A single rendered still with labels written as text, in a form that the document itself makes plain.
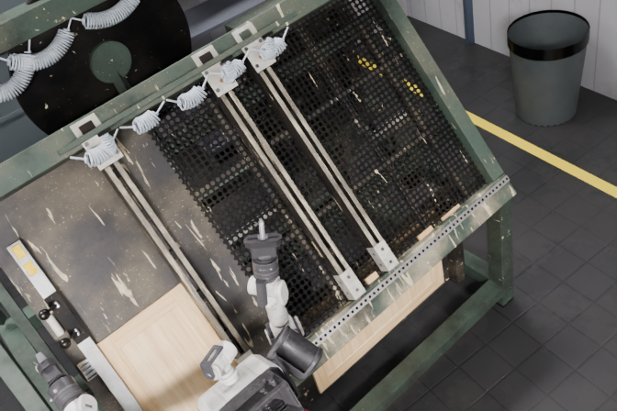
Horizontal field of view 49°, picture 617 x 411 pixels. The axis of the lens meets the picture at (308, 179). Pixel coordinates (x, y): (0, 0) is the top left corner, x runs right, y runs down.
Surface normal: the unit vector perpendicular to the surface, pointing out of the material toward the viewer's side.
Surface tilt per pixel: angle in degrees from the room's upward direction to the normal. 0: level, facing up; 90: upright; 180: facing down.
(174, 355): 53
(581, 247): 0
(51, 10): 90
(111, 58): 90
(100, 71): 90
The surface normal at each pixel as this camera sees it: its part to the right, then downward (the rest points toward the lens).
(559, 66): 0.07, 0.70
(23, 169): 0.38, -0.14
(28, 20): 0.64, 0.39
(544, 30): -0.18, 0.61
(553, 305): -0.21, -0.74
